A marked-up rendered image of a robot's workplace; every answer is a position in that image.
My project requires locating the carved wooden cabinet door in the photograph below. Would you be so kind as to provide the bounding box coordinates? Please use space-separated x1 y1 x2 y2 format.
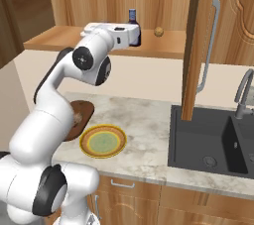
199 0 254 67

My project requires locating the wooden base cabinet door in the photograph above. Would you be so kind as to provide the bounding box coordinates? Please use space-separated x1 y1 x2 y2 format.
86 194 162 225

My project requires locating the grey cabinet door handle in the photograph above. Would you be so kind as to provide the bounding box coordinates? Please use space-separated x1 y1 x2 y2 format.
196 0 221 94

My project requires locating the dark blue condiment bottle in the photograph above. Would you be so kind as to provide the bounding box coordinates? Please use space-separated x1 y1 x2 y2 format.
127 8 143 48

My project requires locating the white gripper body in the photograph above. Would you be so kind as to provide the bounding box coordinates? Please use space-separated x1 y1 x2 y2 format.
80 21 117 39

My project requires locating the wooden cabinet door with handle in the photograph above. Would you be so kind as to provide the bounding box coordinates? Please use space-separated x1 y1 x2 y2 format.
181 0 219 122

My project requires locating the dark wooden cabinet door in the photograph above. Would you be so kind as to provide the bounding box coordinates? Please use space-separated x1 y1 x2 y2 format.
0 0 26 70

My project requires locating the grey drawer handle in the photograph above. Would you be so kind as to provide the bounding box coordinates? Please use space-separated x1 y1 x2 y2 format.
110 178 136 189

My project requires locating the wooden drawer front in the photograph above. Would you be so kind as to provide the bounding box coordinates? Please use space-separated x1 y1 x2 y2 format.
96 174 163 207

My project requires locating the grey sink tap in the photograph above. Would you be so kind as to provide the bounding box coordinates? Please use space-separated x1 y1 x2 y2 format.
233 68 254 120

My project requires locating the dark brown rounded flat dish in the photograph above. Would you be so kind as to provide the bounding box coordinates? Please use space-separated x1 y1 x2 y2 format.
63 99 95 143

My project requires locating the wooden cabinet with shelf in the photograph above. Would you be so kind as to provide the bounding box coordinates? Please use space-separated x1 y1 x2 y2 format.
5 0 196 60

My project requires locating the yellow green round flat disc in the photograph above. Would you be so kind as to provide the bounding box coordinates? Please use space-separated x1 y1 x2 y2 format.
78 124 128 160

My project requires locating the black kitchen sink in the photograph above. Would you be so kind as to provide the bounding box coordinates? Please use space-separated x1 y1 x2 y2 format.
167 104 254 180

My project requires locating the grey base cabinet handle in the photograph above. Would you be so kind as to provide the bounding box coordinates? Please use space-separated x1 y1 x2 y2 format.
93 194 101 221

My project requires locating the small tan round food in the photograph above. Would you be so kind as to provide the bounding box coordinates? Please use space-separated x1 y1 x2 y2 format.
154 26 166 38

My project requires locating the wide wooden base cabinet front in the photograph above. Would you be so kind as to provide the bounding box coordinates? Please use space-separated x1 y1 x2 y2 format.
158 184 254 225

